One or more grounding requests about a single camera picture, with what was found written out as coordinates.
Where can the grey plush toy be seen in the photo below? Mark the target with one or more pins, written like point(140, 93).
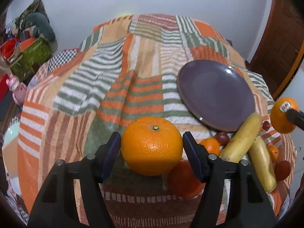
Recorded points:
point(38, 26)

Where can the dark red grape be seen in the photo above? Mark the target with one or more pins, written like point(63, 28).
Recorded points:
point(222, 138)
point(266, 125)

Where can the patterned cushion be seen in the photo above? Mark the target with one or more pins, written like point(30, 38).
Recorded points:
point(35, 6)

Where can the red box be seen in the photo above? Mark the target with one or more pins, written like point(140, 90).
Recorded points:
point(3, 86)

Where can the purple ceramic plate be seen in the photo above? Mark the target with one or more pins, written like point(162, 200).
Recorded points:
point(215, 94)

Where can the large orange with green stem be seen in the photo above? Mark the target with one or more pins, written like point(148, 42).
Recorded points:
point(151, 146)

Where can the yellow-green gourd piece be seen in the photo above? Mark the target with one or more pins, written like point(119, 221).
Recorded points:
point(262, 164)
point(242, 140)

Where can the striped patchwork bedspread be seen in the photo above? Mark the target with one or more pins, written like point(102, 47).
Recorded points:
point(127, 69)

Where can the brown wooden door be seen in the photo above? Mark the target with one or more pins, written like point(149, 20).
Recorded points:
point(280, 51)

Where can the pink toy bottle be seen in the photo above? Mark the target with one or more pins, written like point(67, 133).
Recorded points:
point(17, 88)

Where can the red tomato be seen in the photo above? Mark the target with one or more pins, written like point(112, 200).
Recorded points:
point(282, 170)
point(182, 183)

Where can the medium mandarin orange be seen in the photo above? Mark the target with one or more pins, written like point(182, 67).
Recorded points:
point(273, 153)

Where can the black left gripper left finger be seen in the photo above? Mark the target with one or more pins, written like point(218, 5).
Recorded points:
point(55, 204)

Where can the small mandarin orange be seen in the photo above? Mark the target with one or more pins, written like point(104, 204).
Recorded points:
point(212, 145)

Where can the green patterned box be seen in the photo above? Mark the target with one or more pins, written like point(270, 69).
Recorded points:
point(30, 60)

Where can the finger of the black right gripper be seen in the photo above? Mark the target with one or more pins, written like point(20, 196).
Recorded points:
point(291, 118)

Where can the large oval orange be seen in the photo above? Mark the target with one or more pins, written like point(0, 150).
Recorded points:
point(278, 114)

